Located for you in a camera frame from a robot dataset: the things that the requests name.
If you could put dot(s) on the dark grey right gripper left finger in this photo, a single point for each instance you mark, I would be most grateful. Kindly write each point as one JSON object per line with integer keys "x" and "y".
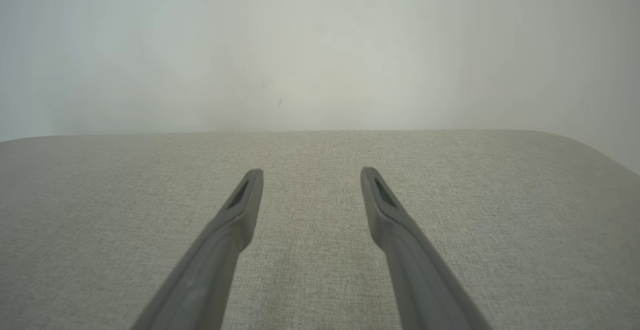
{"x": 215, "y": 270}

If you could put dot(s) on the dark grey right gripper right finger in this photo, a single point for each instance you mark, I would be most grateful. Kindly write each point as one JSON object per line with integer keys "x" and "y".
{"x": 420, "y": 280}

